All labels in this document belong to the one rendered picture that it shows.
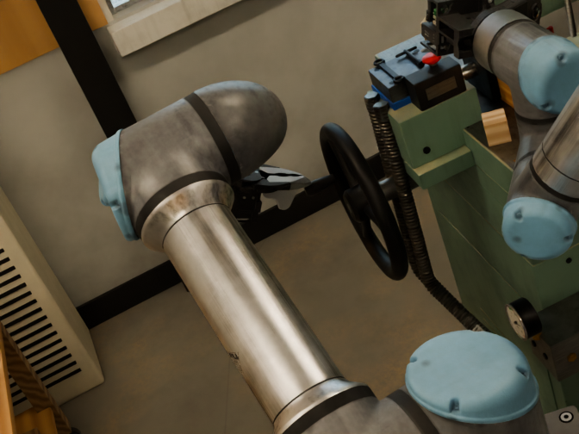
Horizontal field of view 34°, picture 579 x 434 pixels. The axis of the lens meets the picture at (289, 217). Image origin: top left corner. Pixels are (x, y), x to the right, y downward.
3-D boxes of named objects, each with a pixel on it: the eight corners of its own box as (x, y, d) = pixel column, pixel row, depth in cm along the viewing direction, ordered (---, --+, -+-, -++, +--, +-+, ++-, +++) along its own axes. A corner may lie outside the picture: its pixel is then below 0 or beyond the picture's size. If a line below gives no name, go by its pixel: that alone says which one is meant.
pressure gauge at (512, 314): (511, 334, 151) (501, 297, 146) (532, 323, 151) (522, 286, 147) (531, 356, 145) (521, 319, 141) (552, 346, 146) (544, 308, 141)
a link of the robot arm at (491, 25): (547, 13, 109) (542, 78, 113) (526, 2, 112) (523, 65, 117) (488, 24, 107) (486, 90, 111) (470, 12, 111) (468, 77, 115)
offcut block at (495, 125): (508, 127, 145) (503, 107, 142) (512, 141, 141) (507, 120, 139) (486, 133, 145) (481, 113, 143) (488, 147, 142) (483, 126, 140)
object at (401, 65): (372, 90, 155) (363, 62, 152) (432, 63, 156) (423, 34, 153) (404, 120, 144) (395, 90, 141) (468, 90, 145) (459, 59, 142)
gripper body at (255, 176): (249, 203, 169) (183, 201, 165) (257, 159, 165) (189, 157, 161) (261, 223, 163) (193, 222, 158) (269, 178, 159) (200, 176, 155)
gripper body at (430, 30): (417, -13, 120) (460, 15, 110) (478, -24, 122) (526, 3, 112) (418, 44, 124) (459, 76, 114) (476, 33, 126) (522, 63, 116)
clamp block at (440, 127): (378, 134, 161) (364, 90, 156) (448, 102, 163) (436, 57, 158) (414, 171, 149) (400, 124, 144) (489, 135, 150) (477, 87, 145)
